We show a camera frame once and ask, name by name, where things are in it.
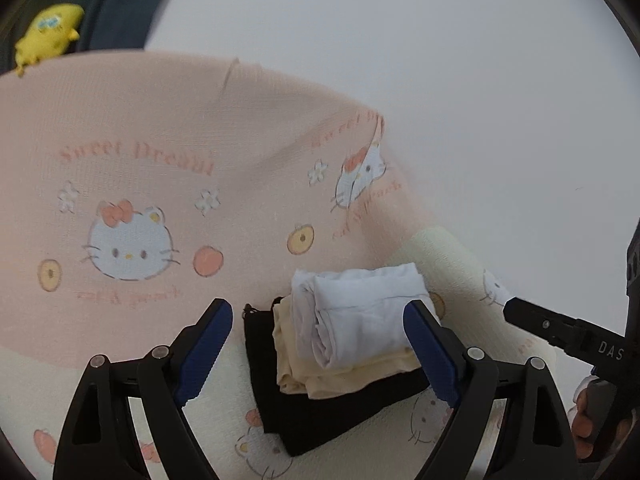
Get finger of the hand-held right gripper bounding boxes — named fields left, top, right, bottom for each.
left=502, top=296, right=581, bottom=350

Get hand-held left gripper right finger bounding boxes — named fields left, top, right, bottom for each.
left=404, top=298, right=581, bottom=480

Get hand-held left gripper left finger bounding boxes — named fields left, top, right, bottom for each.
left=52, top=298, right=234, bottom=480

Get white t-shirt with navy trim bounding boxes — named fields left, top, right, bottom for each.
left=291, top=262, right=431, bottom=368

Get person's right hand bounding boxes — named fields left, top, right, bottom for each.
left=570, top=379, right=598, bottom=448

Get cream ruffled folded garment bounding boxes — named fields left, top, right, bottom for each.
left=271, top=296, right=425, bottom=401

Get black folded garment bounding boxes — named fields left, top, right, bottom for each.
left=243, top=302, right=451, bottom=457

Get pink cat printed blanket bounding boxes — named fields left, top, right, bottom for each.
left=0, top=50, right=558, bottom=480

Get yellow plush toy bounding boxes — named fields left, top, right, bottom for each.
left=14, top=4, right=85, bottom=77

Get dark curtain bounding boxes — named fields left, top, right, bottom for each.
left=0, top=0, right=193, bottom=61

